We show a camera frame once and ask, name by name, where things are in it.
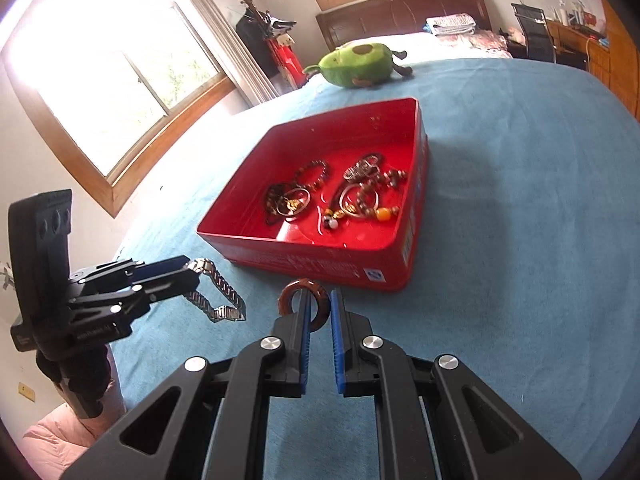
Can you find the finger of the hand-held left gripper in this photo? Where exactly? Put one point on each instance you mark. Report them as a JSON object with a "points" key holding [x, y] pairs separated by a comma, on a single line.
{"points": [[165, 290], [160, 267]]}

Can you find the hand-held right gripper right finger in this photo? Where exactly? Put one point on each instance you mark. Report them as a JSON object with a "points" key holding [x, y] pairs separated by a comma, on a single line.
{"points": [[338, 345]]}

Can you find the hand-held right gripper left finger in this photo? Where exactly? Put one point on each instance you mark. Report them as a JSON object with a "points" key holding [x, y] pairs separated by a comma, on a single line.
{"points": [[303, 345]]}

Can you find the silver wristwatch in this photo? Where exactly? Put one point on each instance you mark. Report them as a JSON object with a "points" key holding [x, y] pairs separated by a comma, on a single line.
{"points": [[230, 310]]}

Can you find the red tin box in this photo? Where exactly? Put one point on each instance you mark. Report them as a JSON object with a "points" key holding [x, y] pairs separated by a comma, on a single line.
{"points": [[300, 265]]}

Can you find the person's left hand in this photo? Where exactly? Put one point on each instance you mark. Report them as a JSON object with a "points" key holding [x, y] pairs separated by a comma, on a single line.
{"points": [[75, 375]]}

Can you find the pink quilt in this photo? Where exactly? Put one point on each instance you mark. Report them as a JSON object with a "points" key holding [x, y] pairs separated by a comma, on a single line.
{"points": [[55, 440]]}

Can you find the blue blanket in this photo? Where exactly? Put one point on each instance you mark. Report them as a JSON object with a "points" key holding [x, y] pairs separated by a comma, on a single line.
{"points": [[525, 260]]}

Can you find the white curtain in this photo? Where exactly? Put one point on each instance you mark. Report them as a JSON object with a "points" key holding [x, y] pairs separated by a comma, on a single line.
{"points": [[235, 50]]}

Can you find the coat rack with clothes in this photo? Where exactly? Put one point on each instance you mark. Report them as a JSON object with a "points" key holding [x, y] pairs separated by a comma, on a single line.
{"points": [[255, 35]]}

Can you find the green avocado plush toy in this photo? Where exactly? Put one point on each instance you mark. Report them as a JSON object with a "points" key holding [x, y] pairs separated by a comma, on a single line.
{"points": [[360, 67]]}

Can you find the dark wooden headboard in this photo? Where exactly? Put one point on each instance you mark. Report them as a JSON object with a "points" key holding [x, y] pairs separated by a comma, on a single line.
{"points": [[390, 15]]}

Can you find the floral pillow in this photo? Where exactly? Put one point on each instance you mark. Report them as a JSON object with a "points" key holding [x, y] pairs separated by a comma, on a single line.
{"points": [[487, 42]]}

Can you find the folded towels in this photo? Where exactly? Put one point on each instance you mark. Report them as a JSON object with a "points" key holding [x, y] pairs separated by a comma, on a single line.
{"points": [[450, 25]]}

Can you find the black chair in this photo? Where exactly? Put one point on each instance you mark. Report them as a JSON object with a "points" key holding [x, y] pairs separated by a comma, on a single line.
{"points": [[532, 30]]}

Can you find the wooden desk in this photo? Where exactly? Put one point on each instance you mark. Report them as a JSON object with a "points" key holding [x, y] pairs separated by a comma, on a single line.
{"points": [[620, 60]]}

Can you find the white wall hook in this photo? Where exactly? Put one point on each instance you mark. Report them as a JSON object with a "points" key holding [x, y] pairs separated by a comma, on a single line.
{"points": [[6, 275]]}

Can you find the large wooden frame window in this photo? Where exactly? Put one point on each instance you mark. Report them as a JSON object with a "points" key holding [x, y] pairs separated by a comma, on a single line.
{"points": [[107, 195]]}

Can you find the yellow wall socket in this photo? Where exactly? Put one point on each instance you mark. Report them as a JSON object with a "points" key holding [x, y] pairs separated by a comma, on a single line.
{"points": [[26, 392]]}

